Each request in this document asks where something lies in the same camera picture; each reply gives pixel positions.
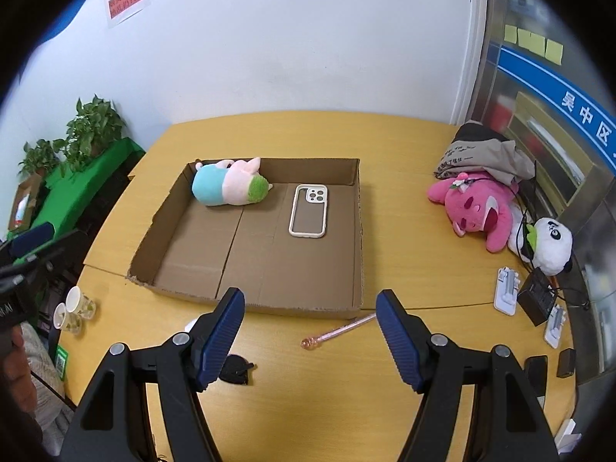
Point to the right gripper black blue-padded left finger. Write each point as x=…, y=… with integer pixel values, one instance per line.
x=111, y=422

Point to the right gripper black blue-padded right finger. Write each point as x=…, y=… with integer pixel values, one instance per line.
x=507, y=421

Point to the pink glitter pen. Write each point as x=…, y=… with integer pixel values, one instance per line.
x=313, y=342

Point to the blue pink green plush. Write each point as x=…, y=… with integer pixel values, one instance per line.
x=230, y=183

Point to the white clear phone case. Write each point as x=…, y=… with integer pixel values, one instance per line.
x=309, y=211

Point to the person's left hand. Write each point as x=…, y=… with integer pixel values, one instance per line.
x=16, y=372

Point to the black phone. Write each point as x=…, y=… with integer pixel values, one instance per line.
x=536, y=370

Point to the white paper cup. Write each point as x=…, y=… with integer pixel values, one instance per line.
x=79, y=304
x=63, y=320

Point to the green cloth covered table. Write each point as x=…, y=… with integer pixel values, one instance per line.
x=84, y=199

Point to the black small box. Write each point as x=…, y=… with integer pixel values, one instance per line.
x=566, y=365

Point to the potted green plant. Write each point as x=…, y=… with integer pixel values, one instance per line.
x=39, y=158
x=96, y=126

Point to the black power adapter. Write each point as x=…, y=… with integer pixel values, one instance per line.
x=536, y=297

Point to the black sunglasses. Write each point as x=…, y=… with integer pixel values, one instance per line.
x=236, y=370

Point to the panda plush toy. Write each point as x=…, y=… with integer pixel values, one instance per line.
x=545, y=244

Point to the pink plush toy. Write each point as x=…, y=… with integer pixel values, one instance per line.
x=477, y=203

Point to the shallow cardboard box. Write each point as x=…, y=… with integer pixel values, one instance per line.
x=197, y=252

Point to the beige printed cloth bag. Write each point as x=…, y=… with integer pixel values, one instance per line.
x=477, y=148

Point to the blue sign band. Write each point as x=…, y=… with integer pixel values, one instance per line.
x=586, y=115

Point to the yellow sticky notes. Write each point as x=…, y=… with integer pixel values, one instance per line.
x=539, y=45

